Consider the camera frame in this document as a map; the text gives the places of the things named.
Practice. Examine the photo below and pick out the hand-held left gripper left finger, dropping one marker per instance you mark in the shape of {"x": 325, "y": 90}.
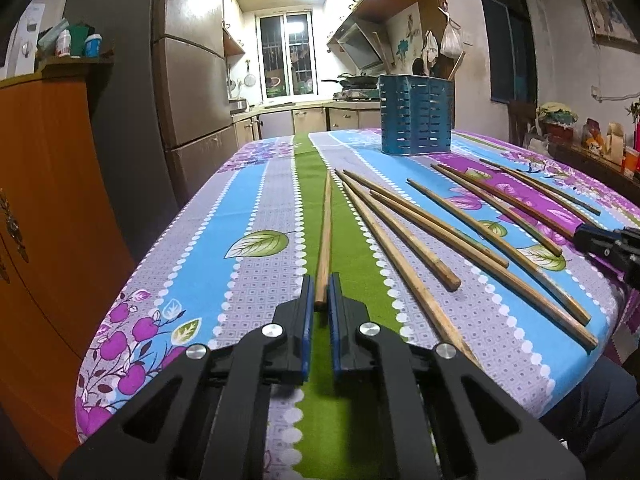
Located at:
{"x": 306, "y": 320}

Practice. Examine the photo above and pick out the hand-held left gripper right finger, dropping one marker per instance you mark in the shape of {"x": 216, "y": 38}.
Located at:
{"x": 336, "y": 325}

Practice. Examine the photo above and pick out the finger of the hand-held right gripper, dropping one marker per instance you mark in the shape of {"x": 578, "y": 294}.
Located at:
{"x": 592, "y": 239}
{"x": 629, "y": 265}

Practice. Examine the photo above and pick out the long wooden chopstick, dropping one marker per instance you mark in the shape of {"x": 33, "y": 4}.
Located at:
{"x": 325, "y": 240}

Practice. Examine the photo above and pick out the group of wooden chopsticks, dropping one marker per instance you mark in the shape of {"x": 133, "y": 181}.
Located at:
{"x": 447, "y": 275}

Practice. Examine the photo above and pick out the blue slotted utensil holder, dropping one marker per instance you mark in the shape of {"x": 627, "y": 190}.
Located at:
{"x": 416, "y": 115}

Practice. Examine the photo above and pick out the floral striped tablecloth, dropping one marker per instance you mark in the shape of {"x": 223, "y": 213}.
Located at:
{"x": 250, "y": 270}

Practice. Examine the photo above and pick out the cluttered side table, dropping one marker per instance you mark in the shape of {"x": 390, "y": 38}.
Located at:
{"x": 607, "y": 152}

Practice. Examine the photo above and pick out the flower basket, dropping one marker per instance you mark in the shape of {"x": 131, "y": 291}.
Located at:
{"x": 556, "y": 117}

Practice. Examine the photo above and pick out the dark wooden chair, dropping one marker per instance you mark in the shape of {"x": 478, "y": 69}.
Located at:
{"x": 521, "y": 120}

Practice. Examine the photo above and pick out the person's leg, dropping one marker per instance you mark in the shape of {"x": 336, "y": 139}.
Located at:
{"x": 597, "y": 410}

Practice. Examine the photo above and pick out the lower kitchen cabinets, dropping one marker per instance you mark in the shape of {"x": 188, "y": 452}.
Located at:
{"x": 300, "y": 122}

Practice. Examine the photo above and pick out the dark room window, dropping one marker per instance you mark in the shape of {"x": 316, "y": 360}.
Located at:
{"x": 505, "y": 35}

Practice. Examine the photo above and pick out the gas stove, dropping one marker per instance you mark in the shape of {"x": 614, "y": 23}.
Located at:
{"x": 356, "y": 95}

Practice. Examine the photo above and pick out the hanging clear plastic bag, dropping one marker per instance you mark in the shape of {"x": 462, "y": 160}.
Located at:
{"x": 451, "y": 40}

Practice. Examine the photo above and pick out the black wok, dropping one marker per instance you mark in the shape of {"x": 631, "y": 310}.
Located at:
{"x": 356, "y": 80}

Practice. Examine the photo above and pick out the hanging white cloth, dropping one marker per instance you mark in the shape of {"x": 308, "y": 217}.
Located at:
{"x": 430, "y": 47}

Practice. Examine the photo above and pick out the silver refrigerator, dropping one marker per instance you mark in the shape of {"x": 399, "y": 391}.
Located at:
{"x": 192, "y": 85}

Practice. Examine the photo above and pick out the kitchen window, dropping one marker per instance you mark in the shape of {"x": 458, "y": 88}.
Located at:
{"x": 286, "y": 55}

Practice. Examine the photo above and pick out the orange wooden cabinet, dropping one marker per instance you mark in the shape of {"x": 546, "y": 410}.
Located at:
{"x": 50, "y": 240}

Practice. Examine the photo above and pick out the steel range hood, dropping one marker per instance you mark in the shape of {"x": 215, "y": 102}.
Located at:
{"x": 360, "y": 42}

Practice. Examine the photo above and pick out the blue and white tub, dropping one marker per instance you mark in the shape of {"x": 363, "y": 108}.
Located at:
{"x": 93, "y": 46}

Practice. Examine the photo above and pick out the green box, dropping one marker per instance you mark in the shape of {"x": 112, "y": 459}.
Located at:
{"x": 80, "y": 37}

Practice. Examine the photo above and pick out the white bottle with red label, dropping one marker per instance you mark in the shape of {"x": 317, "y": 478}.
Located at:
{"x": 62, "y": 44}

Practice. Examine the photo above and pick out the pale teal carton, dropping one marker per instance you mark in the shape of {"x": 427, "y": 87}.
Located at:
{"x": 50, "y": 35}

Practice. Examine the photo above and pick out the framed wall picture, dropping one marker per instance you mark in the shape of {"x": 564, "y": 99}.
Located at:
{"x": 607, "y": 15}

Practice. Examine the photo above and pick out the white wall cabinets with knobs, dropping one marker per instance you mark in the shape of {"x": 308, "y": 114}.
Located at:
{"x": 232, "y": 25}

